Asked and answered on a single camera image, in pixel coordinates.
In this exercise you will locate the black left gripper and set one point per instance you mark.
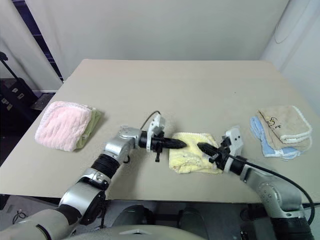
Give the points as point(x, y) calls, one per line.
point(160, 143)

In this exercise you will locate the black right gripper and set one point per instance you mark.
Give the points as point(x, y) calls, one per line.
point(220, 157)

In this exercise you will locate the yellow fluffy towel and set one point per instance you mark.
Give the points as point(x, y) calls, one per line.
point(190, 157)

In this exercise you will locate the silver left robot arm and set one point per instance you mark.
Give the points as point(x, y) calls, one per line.
point(117, 147)

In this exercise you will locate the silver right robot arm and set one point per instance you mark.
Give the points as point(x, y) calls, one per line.
point(270, 190)

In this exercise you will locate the light blue towel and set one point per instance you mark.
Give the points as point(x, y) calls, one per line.
point(268, 147)

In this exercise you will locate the beige towel with embroidery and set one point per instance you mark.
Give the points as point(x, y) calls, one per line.
point(287, 122)

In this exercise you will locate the green folded towel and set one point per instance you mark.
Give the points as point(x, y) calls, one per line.
point(93, 122)

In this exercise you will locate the pink folded towel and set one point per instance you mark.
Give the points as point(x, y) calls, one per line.
point(62, 125)

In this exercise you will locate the beige robot torso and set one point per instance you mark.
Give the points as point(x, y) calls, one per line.
point(150, 233)

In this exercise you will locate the grey flat floor stand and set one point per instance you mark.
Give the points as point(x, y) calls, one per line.
point(43, 101)

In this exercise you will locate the black equipment case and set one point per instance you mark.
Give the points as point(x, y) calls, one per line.
point(15, 95)

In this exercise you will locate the dark blue striped panel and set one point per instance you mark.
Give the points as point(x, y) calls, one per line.
point(37, 37)

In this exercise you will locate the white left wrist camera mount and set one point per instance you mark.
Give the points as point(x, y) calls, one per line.
point(156, 125)

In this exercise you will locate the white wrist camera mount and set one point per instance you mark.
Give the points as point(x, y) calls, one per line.
point(236, 142)
point(156, 125)

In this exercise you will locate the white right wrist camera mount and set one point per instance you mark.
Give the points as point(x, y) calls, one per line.
point(236, 142)

